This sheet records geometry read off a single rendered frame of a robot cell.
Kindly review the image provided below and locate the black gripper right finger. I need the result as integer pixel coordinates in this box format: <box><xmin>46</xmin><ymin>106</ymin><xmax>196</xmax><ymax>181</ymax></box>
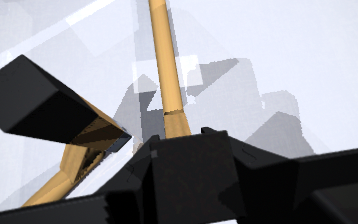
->
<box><xmin>229</xmin><ymin>136</ymin><xmax>358</xmax><ymax>224</ymax></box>

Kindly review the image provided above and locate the long scraper with wooden handle and dark grey blade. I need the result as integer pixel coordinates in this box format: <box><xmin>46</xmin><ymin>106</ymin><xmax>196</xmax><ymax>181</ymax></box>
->
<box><xmin>148</xmin><ymin>0</ymin><xmax>247</xmax><ymax>224</ymax></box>

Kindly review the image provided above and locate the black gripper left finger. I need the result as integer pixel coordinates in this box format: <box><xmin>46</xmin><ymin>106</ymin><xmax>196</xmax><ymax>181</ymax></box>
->
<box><xmin>0</xmin><ymin>135</ymin><xmax>160</xmax><ymax>224</ymax></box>

